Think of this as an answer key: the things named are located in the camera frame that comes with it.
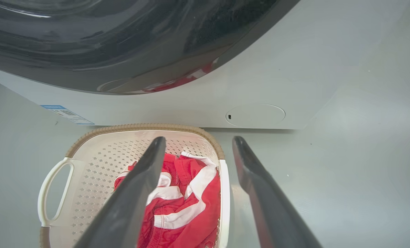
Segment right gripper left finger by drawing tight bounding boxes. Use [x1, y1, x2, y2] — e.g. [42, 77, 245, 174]
[73, 136, 167, 248]

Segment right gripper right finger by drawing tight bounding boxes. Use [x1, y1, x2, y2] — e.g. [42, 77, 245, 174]
[232, 135, 324, 248]

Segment cream perforated laundry basket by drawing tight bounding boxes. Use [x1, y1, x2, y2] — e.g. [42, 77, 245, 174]
[38, 123, 231, 248]

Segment red and white garment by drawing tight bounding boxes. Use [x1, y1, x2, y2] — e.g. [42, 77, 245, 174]
[114, 151, 222, 248]

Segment blue energy label sticker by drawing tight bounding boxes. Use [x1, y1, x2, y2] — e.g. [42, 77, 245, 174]
[40, 105, 95, 125]

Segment white front-load washing machine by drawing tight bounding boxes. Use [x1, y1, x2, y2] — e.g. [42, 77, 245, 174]
[0, 0, 410, 130]

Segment black round washer door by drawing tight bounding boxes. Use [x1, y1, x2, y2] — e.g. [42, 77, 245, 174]
[0, 0, 300, 95]

